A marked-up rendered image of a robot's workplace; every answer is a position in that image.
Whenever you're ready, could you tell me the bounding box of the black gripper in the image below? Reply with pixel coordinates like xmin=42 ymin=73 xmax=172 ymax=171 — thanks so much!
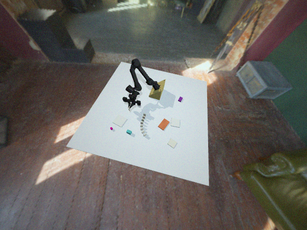
xmin=122 ymin=97 xmax=141 ymax=108

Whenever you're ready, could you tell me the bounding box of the orange flat slab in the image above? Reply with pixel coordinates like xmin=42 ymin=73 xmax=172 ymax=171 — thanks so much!
xmin=158 ymin=118 xmax=169 ymax=130

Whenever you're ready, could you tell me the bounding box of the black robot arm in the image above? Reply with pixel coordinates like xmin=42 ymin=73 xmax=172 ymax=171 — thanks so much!
xmin=126 ymin=58 xmax=160 ymax=100

